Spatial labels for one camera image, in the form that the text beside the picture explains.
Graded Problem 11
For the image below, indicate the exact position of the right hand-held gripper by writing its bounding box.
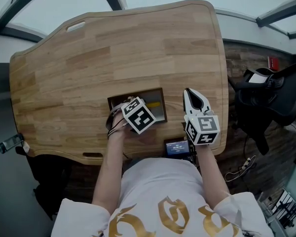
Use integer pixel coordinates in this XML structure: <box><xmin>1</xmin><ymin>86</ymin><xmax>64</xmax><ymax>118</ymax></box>
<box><xmin>183</xmin><ymin>87</ymin><xmax>221</xmax><ymax>146</ymax></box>

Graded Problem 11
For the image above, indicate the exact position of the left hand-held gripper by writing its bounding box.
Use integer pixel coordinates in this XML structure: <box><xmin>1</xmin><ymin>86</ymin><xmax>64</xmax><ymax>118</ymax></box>
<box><xmin>120</xmin><ymin>96</ymin><xmax>157</xmax><ymax>135</ymax></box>

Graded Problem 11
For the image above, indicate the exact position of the dark wooden box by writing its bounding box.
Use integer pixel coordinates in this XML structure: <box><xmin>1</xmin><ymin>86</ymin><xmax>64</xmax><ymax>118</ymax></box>
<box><xmin>107</xmin><ymin>87</ymin><xmax>168</xmax><ymax>124</ymax></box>

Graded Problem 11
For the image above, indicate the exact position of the person's right forearm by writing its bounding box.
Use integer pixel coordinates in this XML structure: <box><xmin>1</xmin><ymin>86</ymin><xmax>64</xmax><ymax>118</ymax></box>
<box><xmin>195</xmin><ymin>143</ymin><xmax>232</xmax><ymax>211</ymax></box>

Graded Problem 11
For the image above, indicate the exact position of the person's left forearm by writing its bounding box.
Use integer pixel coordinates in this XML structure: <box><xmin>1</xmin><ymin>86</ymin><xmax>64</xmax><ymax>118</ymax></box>
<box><xmin>91</xmin><ymin>112</ymin><xmax>129</xmax><ymax>211</ymax></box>

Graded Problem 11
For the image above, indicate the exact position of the black small display device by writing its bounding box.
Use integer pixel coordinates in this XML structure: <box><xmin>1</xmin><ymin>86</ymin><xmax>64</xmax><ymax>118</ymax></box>
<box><xmin>164</xmin><ymin>139</ymin><xmax>192</xmax><ymax>158</ymax></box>

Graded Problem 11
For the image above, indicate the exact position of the black office chair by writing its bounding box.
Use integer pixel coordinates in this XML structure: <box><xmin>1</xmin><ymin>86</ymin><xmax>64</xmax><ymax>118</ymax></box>
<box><xmin>234</xmin><ymin>54</ymin><xmax>296</xmax><ymax>156</ymax></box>

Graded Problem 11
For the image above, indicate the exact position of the white gold-print shirt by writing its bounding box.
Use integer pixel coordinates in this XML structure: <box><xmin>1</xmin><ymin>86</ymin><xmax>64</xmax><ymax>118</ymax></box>
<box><xmin>50</xmin><ymin>157</ymin><xmax>274</xmax><ymax>237</ymax></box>

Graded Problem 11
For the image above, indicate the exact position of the red flat object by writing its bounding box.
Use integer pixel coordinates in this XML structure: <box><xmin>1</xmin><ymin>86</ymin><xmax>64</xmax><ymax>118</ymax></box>
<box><xmin>267</xmin><ymin>56</ymin><xmax>280</xmax><ymax>71</ymax></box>

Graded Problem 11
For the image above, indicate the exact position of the black clamp device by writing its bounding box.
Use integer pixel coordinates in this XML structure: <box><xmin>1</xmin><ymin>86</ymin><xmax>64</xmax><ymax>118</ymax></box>
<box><xmin>0</xmin><ymin>133</ymin><xmax>25</xmax><ymax>155</ymax></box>

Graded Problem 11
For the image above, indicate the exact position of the grey black gripper cable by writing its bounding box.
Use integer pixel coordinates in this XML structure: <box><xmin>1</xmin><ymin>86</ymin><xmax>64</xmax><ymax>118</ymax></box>
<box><xmin>106</xmin><ymin>102</ymin><xmax>129</xmax><ymax>140</ymax></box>

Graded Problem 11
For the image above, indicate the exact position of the thin floor cable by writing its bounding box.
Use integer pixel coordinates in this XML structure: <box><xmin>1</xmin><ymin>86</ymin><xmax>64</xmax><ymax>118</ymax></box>
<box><xmin>224</xmin><ymin>155</ymin><xmax>258</xmax><ymax>183</ymax></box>

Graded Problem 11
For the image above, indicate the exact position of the metal wire rack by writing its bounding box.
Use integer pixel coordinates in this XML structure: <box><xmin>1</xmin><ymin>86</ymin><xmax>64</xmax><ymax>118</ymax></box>
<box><xmin>271</xmin><ymin>188</ymin><xmax>296</xmax><ymax>231</ymax></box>

